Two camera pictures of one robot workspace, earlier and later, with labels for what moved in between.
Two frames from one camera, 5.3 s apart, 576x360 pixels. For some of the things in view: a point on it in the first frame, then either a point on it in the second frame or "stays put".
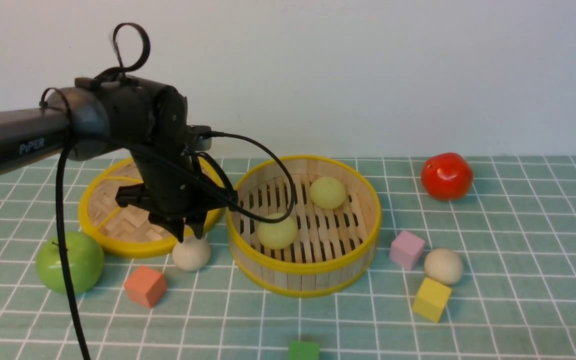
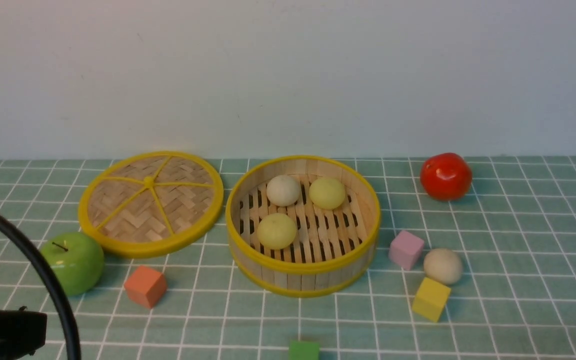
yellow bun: [327, 193] stays put
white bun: [445, 265] stays put
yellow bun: [277, 235] stays put
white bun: [192, 254] to [283, 190]
